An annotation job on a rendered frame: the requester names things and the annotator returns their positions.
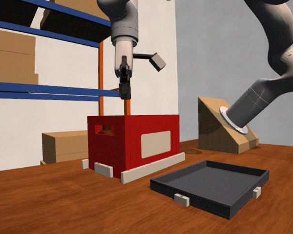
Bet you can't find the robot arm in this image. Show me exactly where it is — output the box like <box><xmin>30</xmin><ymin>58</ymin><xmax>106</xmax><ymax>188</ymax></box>
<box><xmin>97</xmin><ymin>0</ymin><xmax>293</xmax><ymax>135</ymax></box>

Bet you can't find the brown bottle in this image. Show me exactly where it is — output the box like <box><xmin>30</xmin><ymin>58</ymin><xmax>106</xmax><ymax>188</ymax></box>
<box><xmin>98</xmin><ymin>125</ymin><xmax>114</xmax><ymax>135</ymax></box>

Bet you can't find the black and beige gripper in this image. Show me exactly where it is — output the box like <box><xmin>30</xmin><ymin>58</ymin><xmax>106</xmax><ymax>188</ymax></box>
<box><xmin>112</xmin><ymin>38</ymin><xmax>137</xmax><ymax>99</ymax></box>

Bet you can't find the red crate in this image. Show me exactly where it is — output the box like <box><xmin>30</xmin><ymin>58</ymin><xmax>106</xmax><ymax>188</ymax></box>
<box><xmin>87</xmin><ymin>115</ymin><xmax>180</xmax><ymax>179</ymax></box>

